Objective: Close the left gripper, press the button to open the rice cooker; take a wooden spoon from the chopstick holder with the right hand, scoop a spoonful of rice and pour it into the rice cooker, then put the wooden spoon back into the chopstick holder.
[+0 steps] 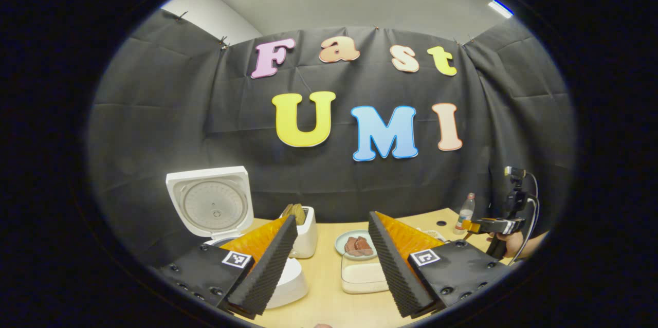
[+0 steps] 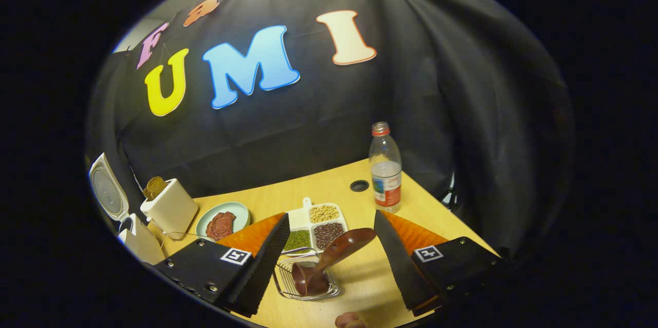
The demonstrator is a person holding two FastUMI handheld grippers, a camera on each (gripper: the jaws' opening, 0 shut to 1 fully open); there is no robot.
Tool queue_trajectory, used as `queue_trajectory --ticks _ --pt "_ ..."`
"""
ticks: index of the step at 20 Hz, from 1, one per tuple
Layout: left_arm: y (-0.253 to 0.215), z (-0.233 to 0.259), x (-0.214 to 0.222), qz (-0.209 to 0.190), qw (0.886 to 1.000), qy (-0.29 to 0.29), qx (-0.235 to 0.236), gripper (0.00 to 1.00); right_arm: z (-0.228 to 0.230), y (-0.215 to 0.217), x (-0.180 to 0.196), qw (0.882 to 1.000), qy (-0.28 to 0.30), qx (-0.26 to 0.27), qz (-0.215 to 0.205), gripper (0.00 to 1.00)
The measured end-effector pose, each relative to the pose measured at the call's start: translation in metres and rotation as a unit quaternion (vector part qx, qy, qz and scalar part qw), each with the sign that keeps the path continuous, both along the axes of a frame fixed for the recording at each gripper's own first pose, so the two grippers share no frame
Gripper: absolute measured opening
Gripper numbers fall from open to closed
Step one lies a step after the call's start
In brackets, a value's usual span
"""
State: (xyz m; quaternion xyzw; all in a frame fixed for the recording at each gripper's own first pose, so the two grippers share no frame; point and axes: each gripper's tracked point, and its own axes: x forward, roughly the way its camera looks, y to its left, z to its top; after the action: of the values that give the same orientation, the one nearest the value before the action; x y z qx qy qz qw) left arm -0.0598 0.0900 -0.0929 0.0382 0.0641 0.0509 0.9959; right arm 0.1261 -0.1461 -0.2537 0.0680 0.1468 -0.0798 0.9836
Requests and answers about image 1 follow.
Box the clear rice container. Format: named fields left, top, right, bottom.
left=340, top=253, right=391, bottom=295

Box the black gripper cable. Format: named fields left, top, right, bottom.
left=514, top=172, right=540, bottom=262

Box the clear plastic bottle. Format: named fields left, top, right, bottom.
left=453, top=192, right=476, bottom=235

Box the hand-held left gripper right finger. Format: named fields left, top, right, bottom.
left=369, top=211, right=512, bottom=318

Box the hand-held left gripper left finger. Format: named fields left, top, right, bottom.
left=154, top=215, right=299, bottom=318

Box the pale green plate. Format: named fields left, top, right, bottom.
left=334, top=229, right=379, bottom=261

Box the white rice cooker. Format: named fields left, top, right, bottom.
left=165, top=166, right=309, bottom=310

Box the white toaster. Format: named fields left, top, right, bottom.
left=280, top=206, right=319, bottom=260

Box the small ceiling light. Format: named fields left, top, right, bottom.
left=488, top=0, right=514, bottom=19

